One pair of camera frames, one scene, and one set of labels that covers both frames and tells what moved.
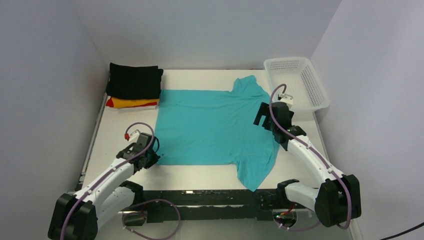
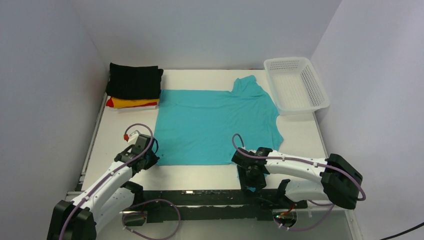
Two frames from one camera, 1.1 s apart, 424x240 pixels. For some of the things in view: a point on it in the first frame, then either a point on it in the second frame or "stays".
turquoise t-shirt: x=216 y=128 stays
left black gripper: x=152 y=158 stays
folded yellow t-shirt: x=121 y=102 stays
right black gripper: x=265 y=116 to x=247 y=175
